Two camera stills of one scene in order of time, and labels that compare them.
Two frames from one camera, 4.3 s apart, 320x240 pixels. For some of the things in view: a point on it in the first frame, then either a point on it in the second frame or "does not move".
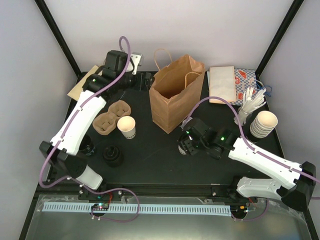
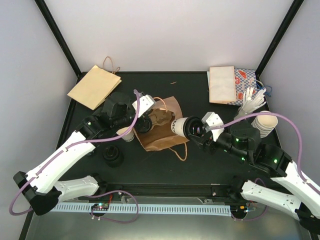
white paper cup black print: (181, 148) to (177, 126)
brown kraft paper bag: (175, 91) to (160, 136)
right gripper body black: (193, 149) to (208, 138)
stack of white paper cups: (264, 124) does not move
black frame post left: (78, 72) does not move
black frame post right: (291, 13) does not move
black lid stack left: (113, 156) does not move
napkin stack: (222, 84) does not move
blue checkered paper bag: (244, 78) does not move
